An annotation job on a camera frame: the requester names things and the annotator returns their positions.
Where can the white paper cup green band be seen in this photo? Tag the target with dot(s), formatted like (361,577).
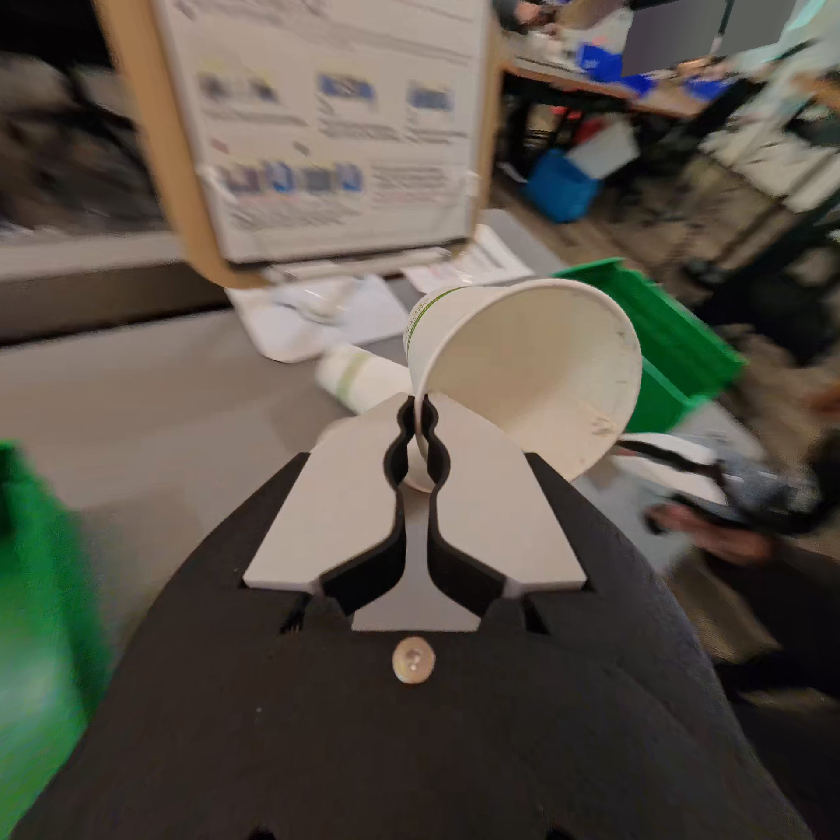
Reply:
(358,374)
(538,367)

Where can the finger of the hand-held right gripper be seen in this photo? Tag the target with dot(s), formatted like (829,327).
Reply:
(676,443)
(695,484)

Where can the wooden document stand white base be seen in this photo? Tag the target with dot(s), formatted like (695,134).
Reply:
(148,131)

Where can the grey desk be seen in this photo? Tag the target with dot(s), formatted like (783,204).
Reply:
(164,426)

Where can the wooden table black legs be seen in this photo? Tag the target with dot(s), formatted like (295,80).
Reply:
(663,105)

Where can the laminated paper sheet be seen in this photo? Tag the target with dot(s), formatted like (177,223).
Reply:
(485,259)

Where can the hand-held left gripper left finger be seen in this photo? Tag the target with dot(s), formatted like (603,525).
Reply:
(328,512)

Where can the large blue plastic bin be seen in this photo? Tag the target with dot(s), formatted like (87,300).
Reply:
(558,190)

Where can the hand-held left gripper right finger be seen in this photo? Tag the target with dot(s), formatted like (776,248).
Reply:
(505,512)

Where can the green plastic bin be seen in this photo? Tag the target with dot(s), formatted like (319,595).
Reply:
(682,341)
(39,590)

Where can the person's right forearm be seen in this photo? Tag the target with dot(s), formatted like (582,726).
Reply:
(814,590)

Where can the printed instruction sheet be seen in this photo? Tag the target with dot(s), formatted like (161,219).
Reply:
(328,197)

